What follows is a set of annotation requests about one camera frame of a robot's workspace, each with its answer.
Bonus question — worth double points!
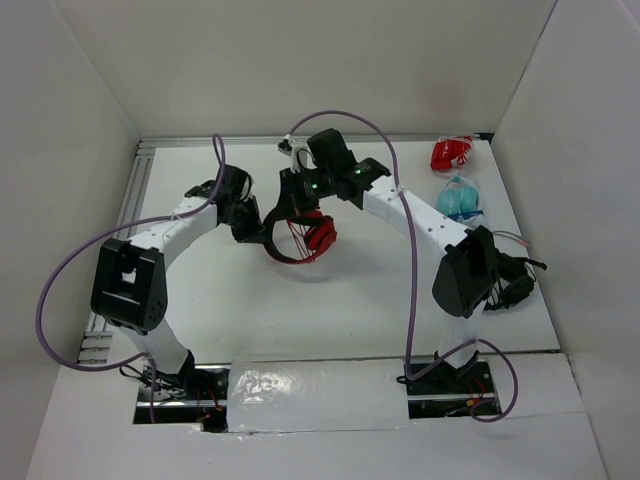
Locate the red black headphones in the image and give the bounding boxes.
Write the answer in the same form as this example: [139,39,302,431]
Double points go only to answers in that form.
[263,209,337,265]

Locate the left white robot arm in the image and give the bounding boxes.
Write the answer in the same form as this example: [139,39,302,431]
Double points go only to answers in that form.
[91,166,264,391]

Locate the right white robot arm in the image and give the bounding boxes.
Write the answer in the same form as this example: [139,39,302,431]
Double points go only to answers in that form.
[271,129,498,381]

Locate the wrapped red headphones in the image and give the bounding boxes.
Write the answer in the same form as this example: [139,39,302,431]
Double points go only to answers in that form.
[430,135,474,172]

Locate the teal headphones in bag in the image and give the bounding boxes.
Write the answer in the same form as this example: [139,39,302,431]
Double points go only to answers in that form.
[436,175,485,227]

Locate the black wrapped headphones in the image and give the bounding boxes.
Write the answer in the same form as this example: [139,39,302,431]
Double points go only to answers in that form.
[484,249,548,312]

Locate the white taped front panel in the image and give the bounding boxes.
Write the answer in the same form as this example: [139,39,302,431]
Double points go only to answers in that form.
[227,359,410,433]

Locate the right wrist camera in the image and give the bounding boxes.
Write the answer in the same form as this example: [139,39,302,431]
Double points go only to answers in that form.
[277,134,314,173]

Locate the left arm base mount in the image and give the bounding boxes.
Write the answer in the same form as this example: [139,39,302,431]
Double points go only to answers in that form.
[119,359,231,426]

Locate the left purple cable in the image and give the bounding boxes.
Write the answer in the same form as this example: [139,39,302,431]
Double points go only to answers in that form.
[35,133,226,424]

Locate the purple cable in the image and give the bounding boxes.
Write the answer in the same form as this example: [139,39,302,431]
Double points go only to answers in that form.
[287,109,520,425]
[35,133,226,424]

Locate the aluminium table frame rail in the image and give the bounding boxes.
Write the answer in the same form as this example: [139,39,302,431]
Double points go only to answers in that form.
[77,132,494,364]

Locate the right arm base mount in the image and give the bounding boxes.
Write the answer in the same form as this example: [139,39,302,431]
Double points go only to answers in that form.
[396,359,502,420]

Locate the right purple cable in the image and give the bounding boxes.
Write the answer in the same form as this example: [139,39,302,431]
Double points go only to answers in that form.
[287,109,520,425]

